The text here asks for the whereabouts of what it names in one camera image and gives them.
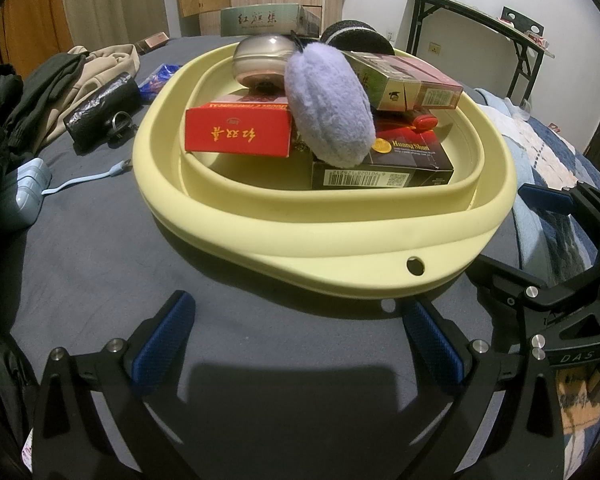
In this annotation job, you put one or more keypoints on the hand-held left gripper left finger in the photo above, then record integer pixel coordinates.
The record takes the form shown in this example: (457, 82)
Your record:
(162, 345)

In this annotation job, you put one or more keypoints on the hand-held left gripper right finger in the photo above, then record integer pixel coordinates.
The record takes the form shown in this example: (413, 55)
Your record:
(432, 345)

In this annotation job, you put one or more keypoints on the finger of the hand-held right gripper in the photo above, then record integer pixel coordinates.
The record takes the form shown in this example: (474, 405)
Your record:
(510, 280)
(545, 197)

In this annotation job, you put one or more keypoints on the yellow plastic basin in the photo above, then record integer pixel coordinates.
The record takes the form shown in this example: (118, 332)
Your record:
(330, 260)

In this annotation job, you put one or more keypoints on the black box with gold coin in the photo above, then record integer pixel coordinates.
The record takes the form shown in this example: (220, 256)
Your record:
(410, 152)

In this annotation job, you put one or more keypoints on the glossy red box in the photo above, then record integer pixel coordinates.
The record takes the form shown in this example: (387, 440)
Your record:
(422, 121)

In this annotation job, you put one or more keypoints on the green and maroon box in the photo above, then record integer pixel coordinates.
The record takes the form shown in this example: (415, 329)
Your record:
(415, 92)

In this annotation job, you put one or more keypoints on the purple fluffy earmuff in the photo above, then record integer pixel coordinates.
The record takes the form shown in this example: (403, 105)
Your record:
(330, 105)

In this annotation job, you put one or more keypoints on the silver round case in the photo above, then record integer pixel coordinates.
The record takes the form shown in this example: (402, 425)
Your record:
(260, 57)

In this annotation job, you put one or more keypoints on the long pale green box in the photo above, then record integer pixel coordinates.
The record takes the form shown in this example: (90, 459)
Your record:
(265, 20)

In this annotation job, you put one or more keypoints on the blue patterned blanket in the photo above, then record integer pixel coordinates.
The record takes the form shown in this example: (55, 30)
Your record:
(540, 155)

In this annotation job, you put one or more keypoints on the small red white box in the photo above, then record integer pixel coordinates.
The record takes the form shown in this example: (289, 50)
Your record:
(537, 38)

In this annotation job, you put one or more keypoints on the light blue power bank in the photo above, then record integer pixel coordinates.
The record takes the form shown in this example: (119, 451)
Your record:
(22, 197)

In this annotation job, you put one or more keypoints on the black folding table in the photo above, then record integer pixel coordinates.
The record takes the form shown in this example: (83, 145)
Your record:
(460, 2)

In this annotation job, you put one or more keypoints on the blue packet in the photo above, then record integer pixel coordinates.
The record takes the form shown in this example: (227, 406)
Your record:
(155, 80)

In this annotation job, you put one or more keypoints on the dark green cloth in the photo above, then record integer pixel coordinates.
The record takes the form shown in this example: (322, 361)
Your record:
(45, 90)

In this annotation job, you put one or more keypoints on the beige cloth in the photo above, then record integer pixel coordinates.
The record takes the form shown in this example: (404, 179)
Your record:
(105, 65)

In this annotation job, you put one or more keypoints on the copper pink box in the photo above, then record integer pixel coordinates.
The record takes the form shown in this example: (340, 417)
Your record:
(152, 41)

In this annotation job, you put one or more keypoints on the beige curtain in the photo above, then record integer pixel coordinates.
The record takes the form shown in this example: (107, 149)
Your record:
(110, 0)

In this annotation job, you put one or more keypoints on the wooden door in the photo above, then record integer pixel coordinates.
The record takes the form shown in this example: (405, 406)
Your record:
(30, 15)

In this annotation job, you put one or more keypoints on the wall socket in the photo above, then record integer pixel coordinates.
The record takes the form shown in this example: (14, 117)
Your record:
(434, 48)

